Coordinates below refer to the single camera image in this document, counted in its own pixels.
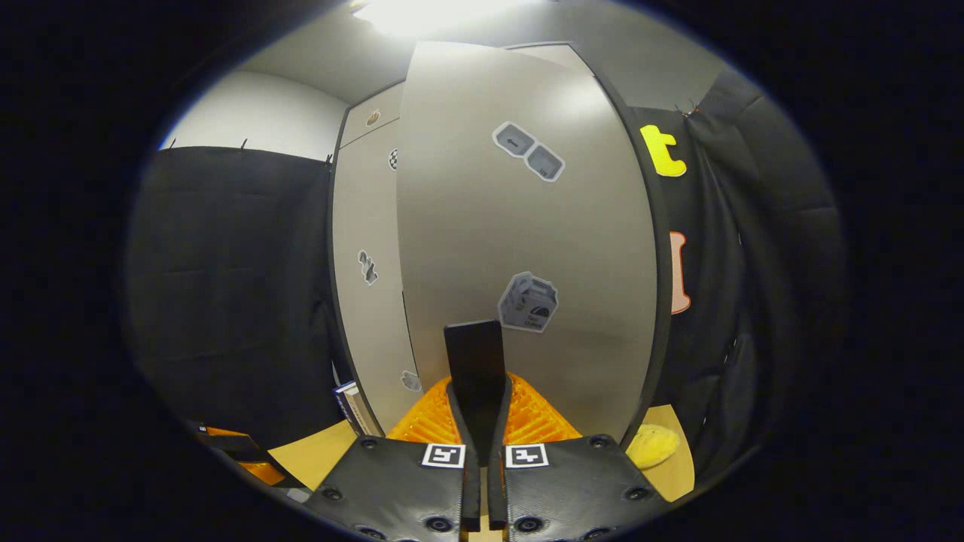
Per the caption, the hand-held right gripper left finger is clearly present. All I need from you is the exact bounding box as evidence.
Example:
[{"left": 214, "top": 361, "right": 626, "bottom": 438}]
[{"left": 305, "top": 373, "right": 483, "bottom": 542}]

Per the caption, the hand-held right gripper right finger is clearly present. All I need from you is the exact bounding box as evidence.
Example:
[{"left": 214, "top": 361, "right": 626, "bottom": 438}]
[{"left": 488, "top": 373, "right": 671, "bottom": 542}]

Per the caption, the black door handle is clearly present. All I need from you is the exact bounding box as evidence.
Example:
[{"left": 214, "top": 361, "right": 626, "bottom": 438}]
[{"left": 444, "top": 320, "right": 508, "bottom": 452}]

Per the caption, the grey double-door shoe cabinet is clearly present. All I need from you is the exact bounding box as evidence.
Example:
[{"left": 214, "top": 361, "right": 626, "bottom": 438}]
[{"left": 329, "top": 41, "right": 673, "bottom": 452}]

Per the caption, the grey cabinet drawer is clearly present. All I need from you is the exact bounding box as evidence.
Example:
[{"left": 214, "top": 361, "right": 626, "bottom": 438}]
[{"left": 340, "top": 83, "right": 407, "bottom": 148}]

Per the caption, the blue and white box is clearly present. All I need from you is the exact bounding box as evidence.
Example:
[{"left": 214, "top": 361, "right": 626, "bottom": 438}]
[{"left": 334, "top": 381, "right": 383, "bottom": 437}]

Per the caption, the yellow fluffy pad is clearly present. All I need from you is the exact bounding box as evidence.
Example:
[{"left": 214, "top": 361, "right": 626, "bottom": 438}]
[{"left": 627, "top": 424, "right": 681, "bottom": 469}]

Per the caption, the black backdrop cloth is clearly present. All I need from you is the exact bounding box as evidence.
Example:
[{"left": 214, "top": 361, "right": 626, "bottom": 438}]
[{"left": 124, "top": 68, "right": 848, "bottom": 483}]

